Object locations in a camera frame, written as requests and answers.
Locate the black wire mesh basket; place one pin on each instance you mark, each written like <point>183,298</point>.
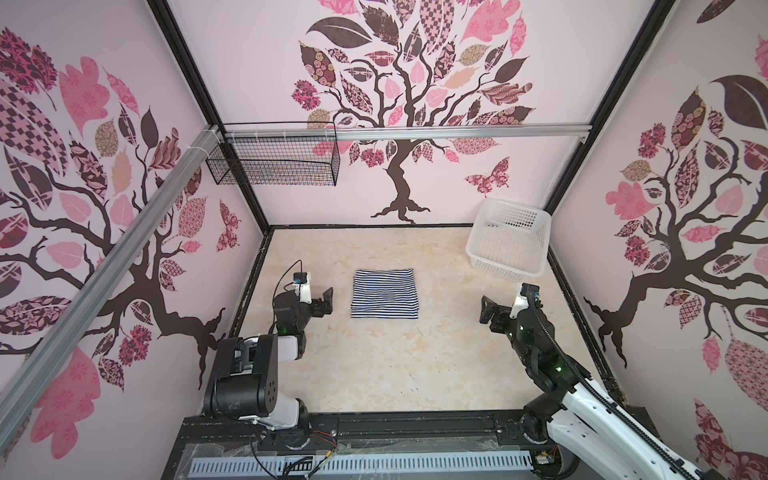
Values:
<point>284,153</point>

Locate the white plastic laundry basket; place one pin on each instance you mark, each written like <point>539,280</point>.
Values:
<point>509,240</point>

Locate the aluminium rail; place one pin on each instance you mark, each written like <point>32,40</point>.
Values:
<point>414,133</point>
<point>37,372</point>

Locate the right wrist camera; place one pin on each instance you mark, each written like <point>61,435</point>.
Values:
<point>527,297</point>

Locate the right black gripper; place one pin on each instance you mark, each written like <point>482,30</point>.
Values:
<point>502,314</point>

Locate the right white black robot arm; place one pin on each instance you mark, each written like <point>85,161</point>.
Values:
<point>574,411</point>

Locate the white slotted cable duct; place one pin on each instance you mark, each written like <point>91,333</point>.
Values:
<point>317,466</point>

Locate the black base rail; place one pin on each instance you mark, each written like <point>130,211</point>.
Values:
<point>504,427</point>

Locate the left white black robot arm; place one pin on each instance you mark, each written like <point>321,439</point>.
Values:
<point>244,382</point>

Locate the back aluminium rail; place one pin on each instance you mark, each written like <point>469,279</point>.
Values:
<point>414,133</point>

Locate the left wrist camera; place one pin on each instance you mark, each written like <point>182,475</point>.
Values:
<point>302,286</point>

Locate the blue white striped tank top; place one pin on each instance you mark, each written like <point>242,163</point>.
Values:
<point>385,295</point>

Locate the left aluminium rail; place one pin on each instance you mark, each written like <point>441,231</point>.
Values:
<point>37,372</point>

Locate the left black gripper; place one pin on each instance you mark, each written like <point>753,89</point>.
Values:
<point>318,310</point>

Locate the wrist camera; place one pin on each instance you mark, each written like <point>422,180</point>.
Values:
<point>527,297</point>
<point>302,286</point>

